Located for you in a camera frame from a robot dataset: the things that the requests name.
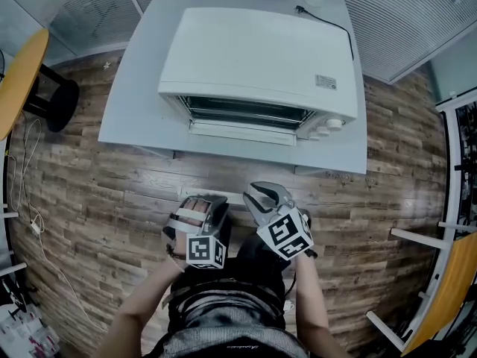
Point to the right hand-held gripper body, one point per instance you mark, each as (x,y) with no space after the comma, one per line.
(285,233)

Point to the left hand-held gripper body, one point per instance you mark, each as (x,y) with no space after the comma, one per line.
(203,250)

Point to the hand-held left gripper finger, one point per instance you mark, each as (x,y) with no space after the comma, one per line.
(216,213)

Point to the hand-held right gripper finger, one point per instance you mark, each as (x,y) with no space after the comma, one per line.
(257,213)
(281,194)

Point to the person's right forearm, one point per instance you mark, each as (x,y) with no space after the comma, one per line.
(313,304)

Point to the person's left forearm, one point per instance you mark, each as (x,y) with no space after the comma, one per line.
(141,311)

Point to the white toaster oven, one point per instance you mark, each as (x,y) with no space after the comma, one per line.
(253,54)

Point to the person's left hand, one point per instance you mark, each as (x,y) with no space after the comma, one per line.
(194,225)

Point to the black wristband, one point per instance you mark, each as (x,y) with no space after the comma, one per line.
(313,254)
(173,252)

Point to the person's black trousers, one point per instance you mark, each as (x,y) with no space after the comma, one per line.
(257,270)

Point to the person's grey patterned top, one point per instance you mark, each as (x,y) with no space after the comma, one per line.
(231,334)

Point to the white rectangular table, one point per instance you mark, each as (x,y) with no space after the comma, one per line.
(141,99)

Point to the white power adapter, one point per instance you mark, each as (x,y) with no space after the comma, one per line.
(36,226)

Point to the black metal rack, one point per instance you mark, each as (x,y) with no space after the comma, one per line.
(467,170)

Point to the pile of printed packets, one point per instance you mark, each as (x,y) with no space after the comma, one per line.
(26,334)

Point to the round wooden table black base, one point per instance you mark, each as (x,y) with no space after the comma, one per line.
(22,80)

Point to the wooden desk with white frame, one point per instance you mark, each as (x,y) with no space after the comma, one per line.
(447,293)

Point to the white metal frame bar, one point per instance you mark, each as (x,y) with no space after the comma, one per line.
(13,269)
(9,213)

